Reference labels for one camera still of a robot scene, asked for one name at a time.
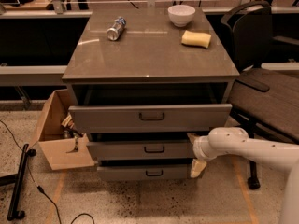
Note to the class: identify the grey drawer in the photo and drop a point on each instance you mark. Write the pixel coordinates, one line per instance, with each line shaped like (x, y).
(148, 172)
(149, 118)
(140, 150)

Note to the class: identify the grey top drawer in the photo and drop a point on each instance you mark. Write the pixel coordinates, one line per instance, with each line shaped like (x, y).
(149, 118)

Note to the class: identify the grey three-drawer cabinet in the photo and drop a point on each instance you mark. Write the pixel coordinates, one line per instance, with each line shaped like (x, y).
(147, 65)

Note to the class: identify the silver blue soda can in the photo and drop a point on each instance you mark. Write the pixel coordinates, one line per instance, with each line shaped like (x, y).
(114, 32)

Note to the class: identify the grey bottom drawer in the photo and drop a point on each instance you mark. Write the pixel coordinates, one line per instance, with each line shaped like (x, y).
(148, 172)

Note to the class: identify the black office chair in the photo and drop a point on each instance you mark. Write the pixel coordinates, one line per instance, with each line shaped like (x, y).
(261, 96)

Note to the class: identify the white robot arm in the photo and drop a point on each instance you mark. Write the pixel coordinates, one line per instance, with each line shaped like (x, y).
(235, 141)

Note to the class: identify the white ceramic bowl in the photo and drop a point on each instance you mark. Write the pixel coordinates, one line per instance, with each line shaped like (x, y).
(181, 15)

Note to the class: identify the open cardboard box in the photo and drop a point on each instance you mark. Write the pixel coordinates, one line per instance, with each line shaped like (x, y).
(61, 153)

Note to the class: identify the yellow sponge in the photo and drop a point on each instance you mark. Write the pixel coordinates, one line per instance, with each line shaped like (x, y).
(196, 39)

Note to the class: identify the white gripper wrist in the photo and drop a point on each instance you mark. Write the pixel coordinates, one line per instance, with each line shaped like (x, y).
(198, 148)

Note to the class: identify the black stand leg with casters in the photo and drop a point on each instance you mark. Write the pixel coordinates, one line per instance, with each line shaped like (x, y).
(16, 180)

